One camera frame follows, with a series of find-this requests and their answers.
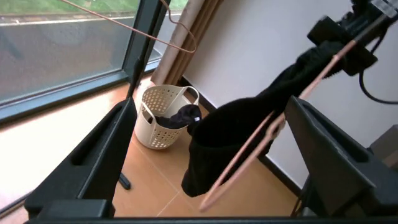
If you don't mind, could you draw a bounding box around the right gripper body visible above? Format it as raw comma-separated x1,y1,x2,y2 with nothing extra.
307,0,398,77

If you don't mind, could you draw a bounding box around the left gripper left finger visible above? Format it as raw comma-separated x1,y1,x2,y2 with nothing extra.
24,96,137,218

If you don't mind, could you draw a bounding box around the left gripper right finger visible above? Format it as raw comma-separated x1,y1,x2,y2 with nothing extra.
284,95,398,217

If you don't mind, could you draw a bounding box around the pink clothes hanger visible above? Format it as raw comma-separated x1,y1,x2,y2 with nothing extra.
58,0,198,54
198,39,358,212

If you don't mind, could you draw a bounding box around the heap of clothes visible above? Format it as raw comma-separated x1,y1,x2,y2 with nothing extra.
147,104,203,136

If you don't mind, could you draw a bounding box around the black garment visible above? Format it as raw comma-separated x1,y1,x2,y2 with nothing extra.
181,39,349,198

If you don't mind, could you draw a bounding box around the white laundry basket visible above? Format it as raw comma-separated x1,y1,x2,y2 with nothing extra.
134,84,200,150

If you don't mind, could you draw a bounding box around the black clothes rack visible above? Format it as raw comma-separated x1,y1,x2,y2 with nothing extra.
118,0,171,190

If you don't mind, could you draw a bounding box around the window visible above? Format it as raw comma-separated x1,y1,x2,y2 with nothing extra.
0,0,189,123

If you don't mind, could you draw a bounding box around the beige curtain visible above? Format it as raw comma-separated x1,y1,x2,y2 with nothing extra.
150,0,224,86

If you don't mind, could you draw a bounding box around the black cable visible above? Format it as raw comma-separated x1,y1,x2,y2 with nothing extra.
359,29,398,105

